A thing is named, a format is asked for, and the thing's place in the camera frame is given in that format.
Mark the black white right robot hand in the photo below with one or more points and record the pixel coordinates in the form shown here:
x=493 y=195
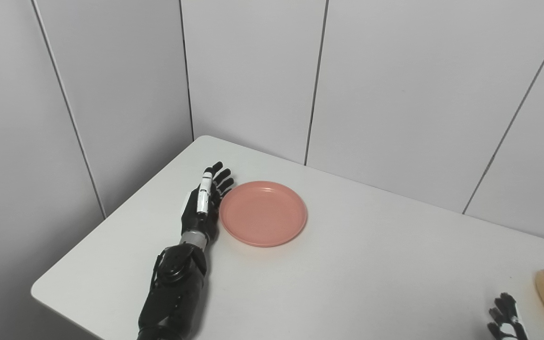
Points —
x=508 y=321

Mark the pink round plate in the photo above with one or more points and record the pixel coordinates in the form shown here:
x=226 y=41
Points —
x=263 y=213

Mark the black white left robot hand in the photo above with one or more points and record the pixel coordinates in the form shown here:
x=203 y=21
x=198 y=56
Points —
x=196 y=222

